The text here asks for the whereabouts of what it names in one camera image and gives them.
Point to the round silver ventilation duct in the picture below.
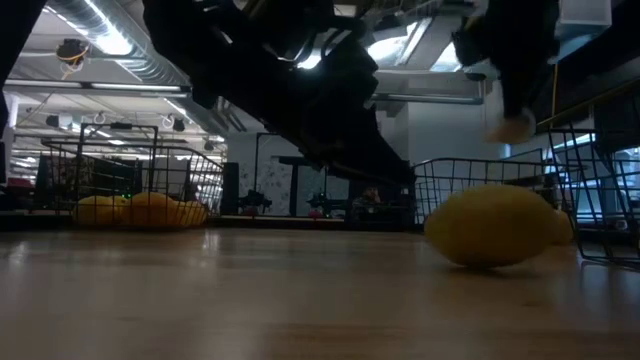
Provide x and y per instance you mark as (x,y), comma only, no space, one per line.
(150,65)

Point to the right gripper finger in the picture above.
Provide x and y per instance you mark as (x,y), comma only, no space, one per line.
(531,87)
(511,92)

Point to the black cabinet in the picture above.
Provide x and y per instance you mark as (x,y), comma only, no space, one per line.
(385,200)

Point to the black background robot arm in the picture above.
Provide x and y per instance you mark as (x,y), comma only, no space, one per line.
(255,200)
(325,202)

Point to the black background rig frame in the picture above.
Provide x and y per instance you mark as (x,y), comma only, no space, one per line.
(256,170)

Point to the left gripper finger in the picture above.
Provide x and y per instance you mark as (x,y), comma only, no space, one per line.
(370,162)

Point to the long horizontal ceiling pipe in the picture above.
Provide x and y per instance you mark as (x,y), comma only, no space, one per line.
(100,86)

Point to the black T-shaped stand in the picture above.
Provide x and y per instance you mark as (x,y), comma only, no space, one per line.
(295,190)

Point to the black pillar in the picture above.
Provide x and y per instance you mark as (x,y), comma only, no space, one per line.
(230,190)

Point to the bright ceiling light panel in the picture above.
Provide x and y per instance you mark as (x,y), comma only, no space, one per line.
(309,61)

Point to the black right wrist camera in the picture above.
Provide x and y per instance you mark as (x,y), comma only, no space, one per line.
(472,47)

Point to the orange mango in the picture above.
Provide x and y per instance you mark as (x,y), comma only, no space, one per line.
(150,210)

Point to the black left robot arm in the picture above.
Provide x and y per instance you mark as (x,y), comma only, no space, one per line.
(225,60)

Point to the yellow lemon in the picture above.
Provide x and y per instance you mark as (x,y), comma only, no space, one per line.
(97,212)
(564,227)
(194,214)
(117,199)
(492,225)

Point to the black ceiling camera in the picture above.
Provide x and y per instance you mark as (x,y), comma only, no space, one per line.
(475,76)

